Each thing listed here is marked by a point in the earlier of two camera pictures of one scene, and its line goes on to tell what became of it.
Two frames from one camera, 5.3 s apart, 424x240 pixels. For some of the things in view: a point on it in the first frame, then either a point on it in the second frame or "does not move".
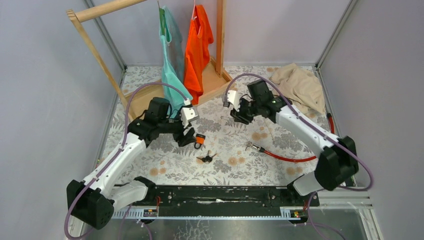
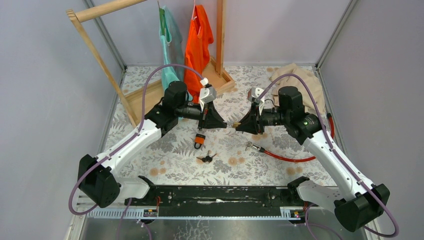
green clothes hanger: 162,20 does not move
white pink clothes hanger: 194,17 does not move
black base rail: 225,199 does not move
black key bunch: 207,158 does not move
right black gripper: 238,116 -> 250,124
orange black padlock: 200,139 does not move
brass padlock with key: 226,118 -> 233,124
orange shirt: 200,34 does not move
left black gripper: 183,140 -> 213,119
